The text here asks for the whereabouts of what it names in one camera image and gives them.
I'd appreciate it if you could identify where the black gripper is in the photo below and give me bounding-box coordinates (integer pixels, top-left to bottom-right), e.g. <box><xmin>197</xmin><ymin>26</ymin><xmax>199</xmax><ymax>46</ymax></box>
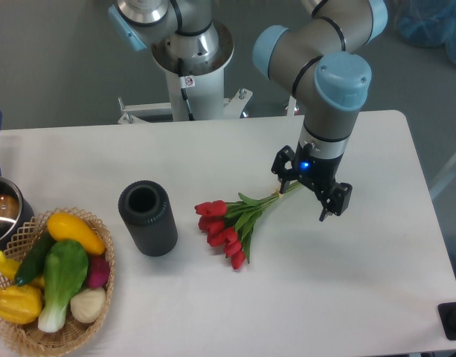
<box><xmin>271</xmin><ymin>144</ymin><xmax>353</xmax><ymax>222</ymax></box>

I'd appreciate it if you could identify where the red tulip bouquet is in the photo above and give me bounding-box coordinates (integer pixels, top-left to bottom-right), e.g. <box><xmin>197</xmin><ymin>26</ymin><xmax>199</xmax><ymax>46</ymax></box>
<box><xmin>194</xmin><ymin>190</ymin><xmax>283</xmax><ymax>271</ymax></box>

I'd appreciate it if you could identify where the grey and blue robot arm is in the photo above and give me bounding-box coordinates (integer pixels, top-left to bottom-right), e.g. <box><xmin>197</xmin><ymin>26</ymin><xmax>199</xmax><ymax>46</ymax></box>
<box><xmin>108</xmin><ymin>1</ymin><xmax>388</xmax><ymax>216</ymax></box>

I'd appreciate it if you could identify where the dark grey ribbed vase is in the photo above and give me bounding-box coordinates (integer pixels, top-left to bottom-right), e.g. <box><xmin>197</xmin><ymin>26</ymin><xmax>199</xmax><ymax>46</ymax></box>
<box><xmin>118</xmin><ymin>180</ymin><xmax>178</xmax><ymax>257</ymax></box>

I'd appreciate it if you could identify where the blue plastic bag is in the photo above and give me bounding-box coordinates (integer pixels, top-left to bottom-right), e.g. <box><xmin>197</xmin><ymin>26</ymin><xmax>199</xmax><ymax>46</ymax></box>
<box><xmin>394</xmin><ymin>1</ymin><xmax>456</xmax><ymax>66</ymax></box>

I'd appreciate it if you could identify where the black device at table edge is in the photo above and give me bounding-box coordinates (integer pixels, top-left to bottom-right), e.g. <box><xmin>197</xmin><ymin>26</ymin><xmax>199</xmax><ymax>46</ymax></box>
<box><xmin>437</xmin><ymin>302</ymin><xmax>456</xmax><ymax>341</ymax></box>

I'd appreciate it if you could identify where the magenta radish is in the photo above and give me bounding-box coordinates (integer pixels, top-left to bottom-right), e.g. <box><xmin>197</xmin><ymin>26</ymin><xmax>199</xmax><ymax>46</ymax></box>
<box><xmin>86</xmin><ymin>257</ymin><xmax>110</xmax><ymax>289</ymax></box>

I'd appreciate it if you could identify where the yellow squash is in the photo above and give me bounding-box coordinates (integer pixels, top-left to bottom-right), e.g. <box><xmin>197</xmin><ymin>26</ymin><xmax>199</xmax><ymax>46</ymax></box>
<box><xmin>46</xmin><ymin>212</ymin><xmax>106</xmax><ymax>256</ymax></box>

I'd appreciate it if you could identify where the white garlic bulb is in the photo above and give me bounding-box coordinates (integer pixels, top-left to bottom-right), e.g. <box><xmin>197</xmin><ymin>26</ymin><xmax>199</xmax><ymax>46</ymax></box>
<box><xmin>70</xmin><ymin>288</ymin><xmax>106</xmax><ymax>324</ymax></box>

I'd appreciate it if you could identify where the green bok choy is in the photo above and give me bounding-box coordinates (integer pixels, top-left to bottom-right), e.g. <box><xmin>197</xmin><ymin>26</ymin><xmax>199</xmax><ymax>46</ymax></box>
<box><xmin>38</xmin><ymin>239</ymin><xmax>89</xmax><ymax>333</ymax></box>

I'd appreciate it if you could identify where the woven wicker basket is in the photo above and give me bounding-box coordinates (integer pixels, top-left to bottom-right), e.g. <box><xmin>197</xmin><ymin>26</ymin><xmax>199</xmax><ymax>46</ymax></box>
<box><xmin>0</xmin><ymin>208</ymin><xmax>115</xmax><ymax>356</ymax></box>

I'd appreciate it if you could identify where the dark green cucumber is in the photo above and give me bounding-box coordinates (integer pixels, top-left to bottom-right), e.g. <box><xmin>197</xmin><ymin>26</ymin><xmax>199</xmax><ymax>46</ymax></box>
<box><xmin>14</xmin><ymin>231</ymin><xmax>56</xmax><ymax>286</ymax></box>

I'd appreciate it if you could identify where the small yellow gourd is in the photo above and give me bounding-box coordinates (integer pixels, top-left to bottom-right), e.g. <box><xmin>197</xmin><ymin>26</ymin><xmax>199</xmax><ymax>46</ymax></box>
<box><xmin>0</xmin><ymin>250</ymin><xmax>45</xmax><ymax>289</ymax></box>

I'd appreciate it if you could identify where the yellow bell pepper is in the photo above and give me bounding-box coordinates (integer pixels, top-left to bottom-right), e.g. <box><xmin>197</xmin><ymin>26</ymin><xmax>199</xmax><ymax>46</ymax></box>
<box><xmin>0</xmin><ymin>285</ymin><xmax>42</xmax><ymax>324</ymax></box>

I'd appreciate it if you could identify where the white frame at right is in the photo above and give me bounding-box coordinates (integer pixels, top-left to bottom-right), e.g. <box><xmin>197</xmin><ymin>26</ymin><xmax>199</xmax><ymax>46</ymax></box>
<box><xmin>429</xmin><ymin>152</ymin><xmax>456</xmax><ymax>200</ymax></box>

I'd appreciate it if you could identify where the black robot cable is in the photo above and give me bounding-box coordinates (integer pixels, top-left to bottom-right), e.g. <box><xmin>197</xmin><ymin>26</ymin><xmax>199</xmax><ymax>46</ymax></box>
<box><xmin>176</xmin><ymin>57</ymin><xmax>196</xmax><ymax>122</ymax></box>

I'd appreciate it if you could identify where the blue handled saucepan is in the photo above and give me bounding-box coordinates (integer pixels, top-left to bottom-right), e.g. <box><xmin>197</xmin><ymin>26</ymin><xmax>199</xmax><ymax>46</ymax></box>
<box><xmin>0</xmin><ymin>111</ymin><xmax>33</xmax><ymax>251</ymax></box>

